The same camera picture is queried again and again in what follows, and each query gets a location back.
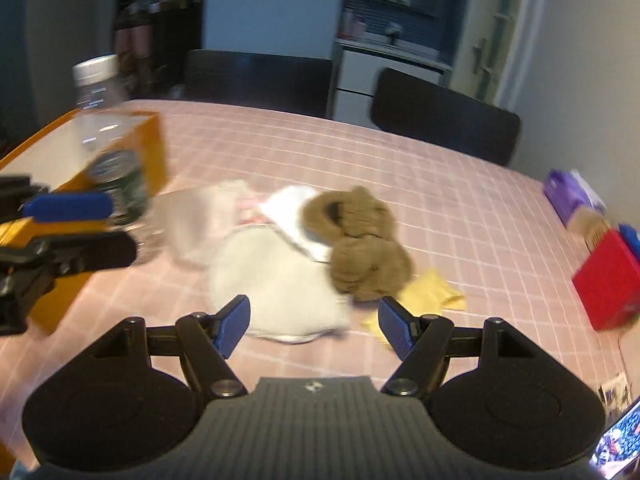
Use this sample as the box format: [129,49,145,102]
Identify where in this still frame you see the yellow cloth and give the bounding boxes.
[371,269,468,316]

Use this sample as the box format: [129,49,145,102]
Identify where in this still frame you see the white round cloth pad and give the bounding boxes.
[207,224,352,344]

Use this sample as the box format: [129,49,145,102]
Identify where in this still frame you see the brown plush fabric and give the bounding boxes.
[302,186,413,301]

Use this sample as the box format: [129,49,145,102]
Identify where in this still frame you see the translucent pink mesh bag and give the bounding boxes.
[152,183,238,268]

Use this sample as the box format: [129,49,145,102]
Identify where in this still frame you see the pink knitted cloth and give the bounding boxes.
[210,180,270,230]

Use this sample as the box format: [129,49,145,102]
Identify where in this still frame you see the white towel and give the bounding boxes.
[258,185,331,263]

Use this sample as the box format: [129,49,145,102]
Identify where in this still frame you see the clear plastic water bottle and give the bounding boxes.
[73,54,162,264]

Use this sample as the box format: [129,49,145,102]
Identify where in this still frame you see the orange storage box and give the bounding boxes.
[1,110,169,335]

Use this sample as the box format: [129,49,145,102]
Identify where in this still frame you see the pink checkered tablecloth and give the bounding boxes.
[1,100,623,462]

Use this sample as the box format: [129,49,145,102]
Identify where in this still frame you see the red box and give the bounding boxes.
[572,230,639,332]

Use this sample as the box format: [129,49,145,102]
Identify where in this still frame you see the beige round speaker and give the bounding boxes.
[582,211,612,252]

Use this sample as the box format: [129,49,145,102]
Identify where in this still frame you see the purple tissue pack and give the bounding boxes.
[542,169,606,229]

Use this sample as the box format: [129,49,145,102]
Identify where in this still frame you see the blue packet on red box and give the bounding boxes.
[618,223,640,260]

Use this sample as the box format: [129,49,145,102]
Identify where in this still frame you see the black chair right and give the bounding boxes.
[372,79,521,167]

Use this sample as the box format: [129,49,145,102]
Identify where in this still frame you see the black chair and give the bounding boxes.
[372,79,521,167]
[184,49,333,118]

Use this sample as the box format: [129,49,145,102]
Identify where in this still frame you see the black chair left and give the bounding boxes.
[184,49,333,118]

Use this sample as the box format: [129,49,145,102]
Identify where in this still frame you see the white cabinet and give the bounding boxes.
[326,39,452,129]

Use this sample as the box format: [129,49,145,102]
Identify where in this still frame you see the white glass door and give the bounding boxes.
[448,0,544,110]

